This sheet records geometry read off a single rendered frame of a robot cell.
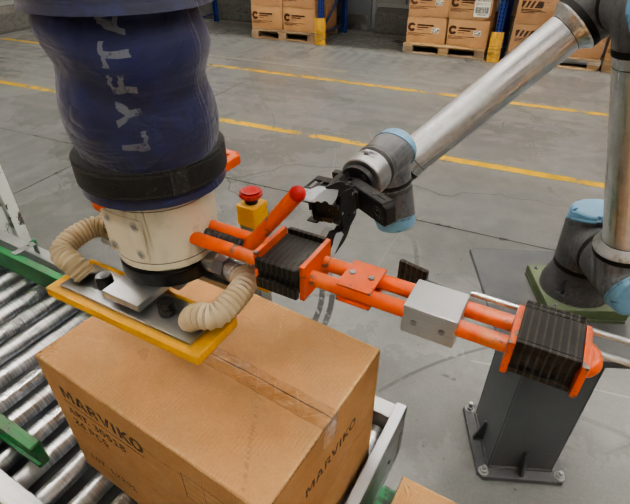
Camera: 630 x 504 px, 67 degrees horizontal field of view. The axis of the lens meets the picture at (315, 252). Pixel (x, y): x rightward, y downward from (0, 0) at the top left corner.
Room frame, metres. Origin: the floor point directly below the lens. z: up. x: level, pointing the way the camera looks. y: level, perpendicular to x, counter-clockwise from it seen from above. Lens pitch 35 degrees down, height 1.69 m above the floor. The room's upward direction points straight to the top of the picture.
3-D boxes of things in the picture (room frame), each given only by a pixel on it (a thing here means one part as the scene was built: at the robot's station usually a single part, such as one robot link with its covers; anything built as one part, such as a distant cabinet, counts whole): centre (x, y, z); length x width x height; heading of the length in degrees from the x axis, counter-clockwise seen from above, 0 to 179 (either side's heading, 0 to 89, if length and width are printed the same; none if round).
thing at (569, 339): (0.39, -0.27, 1.27); 0.08 x 0.07 x 0.05; 61
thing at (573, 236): (1.08, -0.76, 0.98); 0.17 x 0.15 x 0.18; 0
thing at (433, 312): (0.46, -0.16, 1.27); 0.07 x 0.07 x 0.04; 61
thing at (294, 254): (0.56, 0.03, 1.27); 0.10 x 0.08 x 0.06; 151
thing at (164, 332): (0.60, 0.30, 1.17); 0.34 x 0.10 x 0.05; 61
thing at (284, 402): (0.69, 0.22, 0.75); 0.60 x 0.40 x 0.40; 57
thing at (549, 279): (1.09, -0.77, 0.84); 0.19 x 0.19 x 0.10
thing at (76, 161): (0.69, 0.25, 1.39); 0.23 x 0.23 x 0.04
